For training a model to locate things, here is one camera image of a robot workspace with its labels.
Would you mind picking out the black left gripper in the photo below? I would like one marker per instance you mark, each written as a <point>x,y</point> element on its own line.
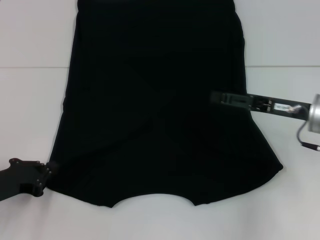
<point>22,177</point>

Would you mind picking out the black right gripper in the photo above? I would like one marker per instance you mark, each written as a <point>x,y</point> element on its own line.
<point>280,107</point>

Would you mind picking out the black t-shirt with white print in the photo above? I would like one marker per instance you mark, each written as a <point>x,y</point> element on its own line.
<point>160,100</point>

